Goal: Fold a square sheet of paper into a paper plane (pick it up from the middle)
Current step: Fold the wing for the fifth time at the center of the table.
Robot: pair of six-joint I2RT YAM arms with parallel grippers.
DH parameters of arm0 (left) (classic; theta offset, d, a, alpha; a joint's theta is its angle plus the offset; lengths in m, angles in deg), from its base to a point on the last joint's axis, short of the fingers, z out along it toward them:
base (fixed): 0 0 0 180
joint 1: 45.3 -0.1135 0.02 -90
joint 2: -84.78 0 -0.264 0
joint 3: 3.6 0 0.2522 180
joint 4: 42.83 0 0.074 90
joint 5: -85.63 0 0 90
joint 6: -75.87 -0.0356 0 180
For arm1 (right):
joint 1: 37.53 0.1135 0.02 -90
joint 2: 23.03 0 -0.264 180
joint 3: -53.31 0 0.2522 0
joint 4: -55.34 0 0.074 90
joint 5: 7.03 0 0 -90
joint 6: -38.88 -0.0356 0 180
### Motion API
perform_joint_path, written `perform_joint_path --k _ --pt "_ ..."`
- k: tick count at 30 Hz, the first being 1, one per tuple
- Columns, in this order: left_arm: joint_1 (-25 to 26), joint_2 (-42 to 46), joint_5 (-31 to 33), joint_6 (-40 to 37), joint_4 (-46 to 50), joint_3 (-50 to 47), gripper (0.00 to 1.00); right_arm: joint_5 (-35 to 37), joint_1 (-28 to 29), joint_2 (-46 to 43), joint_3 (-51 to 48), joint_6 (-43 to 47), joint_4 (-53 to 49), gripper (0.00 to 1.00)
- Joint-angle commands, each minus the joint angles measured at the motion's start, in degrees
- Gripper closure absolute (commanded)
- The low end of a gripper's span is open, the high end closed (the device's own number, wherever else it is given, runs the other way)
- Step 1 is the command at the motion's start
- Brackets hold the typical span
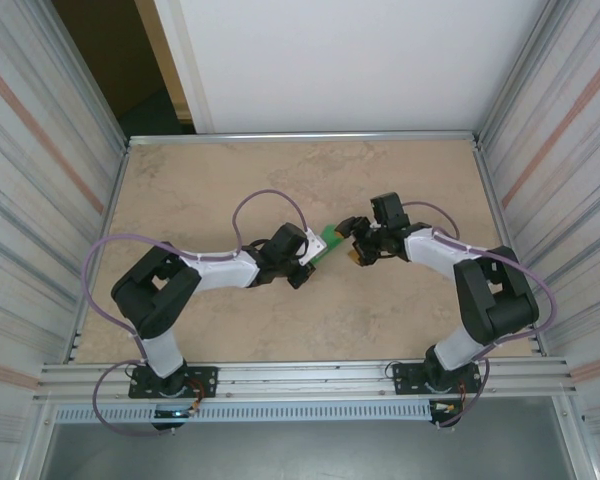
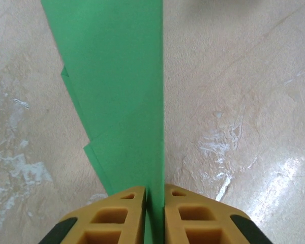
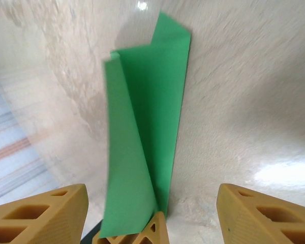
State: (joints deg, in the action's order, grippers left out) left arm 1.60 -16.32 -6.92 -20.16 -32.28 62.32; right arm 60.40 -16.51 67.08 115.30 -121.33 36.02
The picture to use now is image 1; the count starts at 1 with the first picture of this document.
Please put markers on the grey metal sheet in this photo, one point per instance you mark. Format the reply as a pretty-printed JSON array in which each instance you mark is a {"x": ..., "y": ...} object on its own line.
[{"x": 300, "y": 450}]

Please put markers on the small electronics module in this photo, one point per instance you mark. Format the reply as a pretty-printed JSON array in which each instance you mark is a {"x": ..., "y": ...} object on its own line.
[
  {"x": 445, "y": 410},
  {"x": 172, "y": 413}
]

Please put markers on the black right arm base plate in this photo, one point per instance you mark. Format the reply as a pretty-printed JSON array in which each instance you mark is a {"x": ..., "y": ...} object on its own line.
[{"x": 405, "y": 380}]

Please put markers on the aluminium table edge rail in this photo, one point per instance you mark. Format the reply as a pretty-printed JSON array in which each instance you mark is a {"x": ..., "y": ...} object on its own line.
[
  {"x": 116, "y": 190},
  {"x": 300, "y": 138},
  {"x": 490, "y": 190}
]

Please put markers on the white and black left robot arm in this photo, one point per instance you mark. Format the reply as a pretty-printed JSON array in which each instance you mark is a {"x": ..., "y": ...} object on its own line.
[{"x": 220, "y": 272}]

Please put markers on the translucent ribbed side panel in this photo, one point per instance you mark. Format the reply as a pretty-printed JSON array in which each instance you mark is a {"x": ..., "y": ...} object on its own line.
[
  {"x": 30, "y": 150},
  {"x": 570, "y": 150}
]

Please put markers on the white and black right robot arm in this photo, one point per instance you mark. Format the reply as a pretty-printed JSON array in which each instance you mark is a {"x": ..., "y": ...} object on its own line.
[{"x": 430, "y": 247}]

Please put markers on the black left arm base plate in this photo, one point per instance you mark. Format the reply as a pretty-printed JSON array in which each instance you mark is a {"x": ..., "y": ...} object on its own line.
[{"x": 205, "y": 382}]

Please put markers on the wide aluminium mounting rail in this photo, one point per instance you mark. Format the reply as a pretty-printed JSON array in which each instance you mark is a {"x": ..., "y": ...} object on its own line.
[{"x": 300, "y": 382}]

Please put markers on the beige door jamb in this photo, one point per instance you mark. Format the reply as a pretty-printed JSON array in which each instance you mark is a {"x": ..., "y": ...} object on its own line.
[{"x": 164, "y": 60}]

